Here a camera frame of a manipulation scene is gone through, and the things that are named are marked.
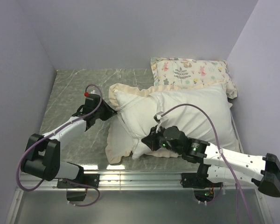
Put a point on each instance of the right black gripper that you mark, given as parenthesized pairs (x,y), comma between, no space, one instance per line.
(151,140)

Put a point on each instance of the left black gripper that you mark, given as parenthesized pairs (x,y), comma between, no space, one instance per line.
(109,110)

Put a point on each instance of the grey pillowcase with cream ruffle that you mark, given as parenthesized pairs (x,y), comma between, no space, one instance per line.
(121,98)

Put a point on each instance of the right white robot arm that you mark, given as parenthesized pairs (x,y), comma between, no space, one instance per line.
(217,166)

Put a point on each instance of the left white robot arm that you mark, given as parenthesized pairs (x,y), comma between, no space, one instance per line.
(42,157)

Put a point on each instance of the animal print pillow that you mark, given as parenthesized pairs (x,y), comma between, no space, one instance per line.
(184,73)

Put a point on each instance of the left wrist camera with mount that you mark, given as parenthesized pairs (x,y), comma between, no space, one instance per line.
(92,95)

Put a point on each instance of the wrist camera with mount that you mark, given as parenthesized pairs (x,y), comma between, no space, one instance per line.
(92,95)
(158,117)

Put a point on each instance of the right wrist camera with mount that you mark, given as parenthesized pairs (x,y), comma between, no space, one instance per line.
(158,117)

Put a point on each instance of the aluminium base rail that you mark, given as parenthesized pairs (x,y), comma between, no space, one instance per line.
(149,197)

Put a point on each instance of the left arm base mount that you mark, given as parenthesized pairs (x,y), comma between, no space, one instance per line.
(76,190)

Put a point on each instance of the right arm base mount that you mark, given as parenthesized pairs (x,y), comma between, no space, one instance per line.
(205,191)

